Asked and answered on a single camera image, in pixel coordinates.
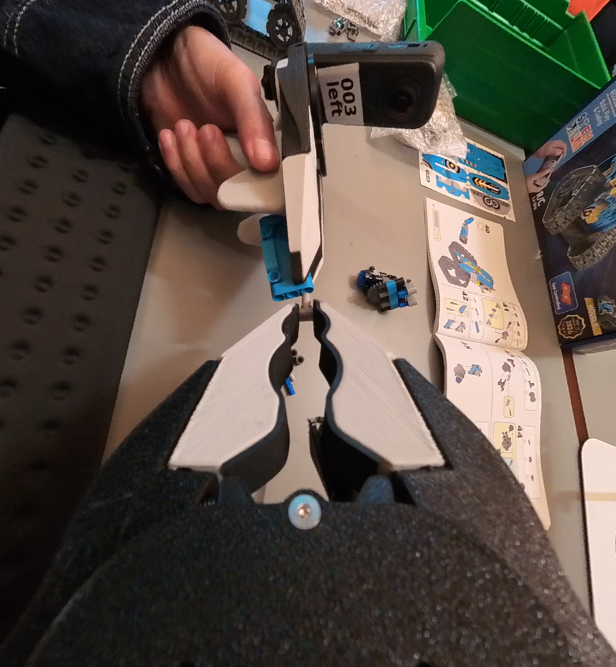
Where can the clear bag of parts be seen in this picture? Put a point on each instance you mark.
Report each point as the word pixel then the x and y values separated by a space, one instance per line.
pixel 360 13
pixel 433 135

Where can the blue pin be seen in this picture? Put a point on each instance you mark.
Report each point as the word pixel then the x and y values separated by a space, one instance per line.
pixel 290 386

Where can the blue beam brick assembly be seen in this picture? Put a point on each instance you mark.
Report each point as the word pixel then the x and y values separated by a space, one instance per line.
pixel 276 260

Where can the small black blue gear assembly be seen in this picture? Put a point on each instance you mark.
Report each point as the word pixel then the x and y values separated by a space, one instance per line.
pixel 386 292

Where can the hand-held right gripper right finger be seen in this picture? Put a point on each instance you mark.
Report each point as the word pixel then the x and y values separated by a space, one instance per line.
pixel 381 406

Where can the grey desk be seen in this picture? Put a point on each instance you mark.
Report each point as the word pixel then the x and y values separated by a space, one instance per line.
pixel 381 234

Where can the blue tracked toy vehicle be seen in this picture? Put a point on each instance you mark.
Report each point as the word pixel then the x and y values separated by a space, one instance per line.
pixel 282 23

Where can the robot kit box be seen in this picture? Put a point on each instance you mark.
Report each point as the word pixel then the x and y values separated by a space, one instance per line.
pixel 589 234

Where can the person's left hand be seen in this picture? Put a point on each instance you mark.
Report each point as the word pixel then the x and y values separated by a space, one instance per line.
pixel 203 94

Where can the instruction booklet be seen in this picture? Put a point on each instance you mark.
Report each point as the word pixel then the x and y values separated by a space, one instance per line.
pixel 495 375

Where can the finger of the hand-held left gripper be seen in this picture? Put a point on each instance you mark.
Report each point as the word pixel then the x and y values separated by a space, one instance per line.
pixel 303 208

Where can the green plastic bin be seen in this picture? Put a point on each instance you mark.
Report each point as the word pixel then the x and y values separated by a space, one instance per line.
pixel 495 62

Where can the blue sticker sheet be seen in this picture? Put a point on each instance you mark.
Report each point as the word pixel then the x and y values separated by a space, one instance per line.
pixel 464 177

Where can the white folding stand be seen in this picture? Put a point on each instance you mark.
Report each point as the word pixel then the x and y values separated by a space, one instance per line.
pixel 610 573

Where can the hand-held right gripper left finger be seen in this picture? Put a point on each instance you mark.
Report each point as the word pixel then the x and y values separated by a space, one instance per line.
pixel 230 406

